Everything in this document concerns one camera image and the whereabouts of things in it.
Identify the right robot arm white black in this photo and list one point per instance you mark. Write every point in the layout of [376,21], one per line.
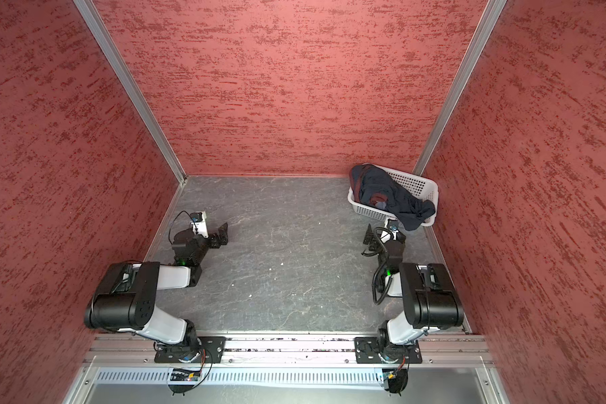
[430,303]

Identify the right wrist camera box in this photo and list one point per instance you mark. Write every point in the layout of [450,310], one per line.
[392,230]

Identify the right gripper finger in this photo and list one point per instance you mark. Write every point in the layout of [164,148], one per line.
[369,234]
[368,252]

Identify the right controller board with wires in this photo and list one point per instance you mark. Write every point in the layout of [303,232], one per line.
[395,381]

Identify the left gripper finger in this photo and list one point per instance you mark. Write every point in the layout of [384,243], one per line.
[216,240]
[223,234]

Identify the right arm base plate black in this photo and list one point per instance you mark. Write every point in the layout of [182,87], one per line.
[375,351]

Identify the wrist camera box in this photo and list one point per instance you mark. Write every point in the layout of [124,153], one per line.
[392,230]
[198,222]

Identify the controller board with wires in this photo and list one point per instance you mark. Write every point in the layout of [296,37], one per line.
[395,381]
[184,376]

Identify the right aluminium corner post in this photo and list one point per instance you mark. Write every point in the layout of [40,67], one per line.
[481,35]

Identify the left aluminium corner post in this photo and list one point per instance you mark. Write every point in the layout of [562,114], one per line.
[96,25]

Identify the left controller board with wires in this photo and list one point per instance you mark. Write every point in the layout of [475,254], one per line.
[184,376]

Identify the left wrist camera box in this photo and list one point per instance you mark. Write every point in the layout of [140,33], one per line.
[198,222]

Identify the white slotted cable duct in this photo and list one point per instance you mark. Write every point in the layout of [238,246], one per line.
[351,378]

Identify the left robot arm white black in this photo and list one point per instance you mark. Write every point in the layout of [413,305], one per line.
[125,300]

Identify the white plastic laundry basket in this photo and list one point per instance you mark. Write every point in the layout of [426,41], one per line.
[419,189]

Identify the aluminium mounting rail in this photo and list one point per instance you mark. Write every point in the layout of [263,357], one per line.
[333,350]

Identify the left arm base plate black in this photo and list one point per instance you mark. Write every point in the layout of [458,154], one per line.
[208,349]

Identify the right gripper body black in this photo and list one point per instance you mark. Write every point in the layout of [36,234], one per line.
[382,240]

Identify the navy tank top red trim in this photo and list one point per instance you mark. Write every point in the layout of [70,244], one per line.
[384,194]

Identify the aluminium corner post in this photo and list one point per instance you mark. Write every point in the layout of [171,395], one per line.
[96,25]
[481,35]

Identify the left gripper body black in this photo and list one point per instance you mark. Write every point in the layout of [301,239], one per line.
[210,240]

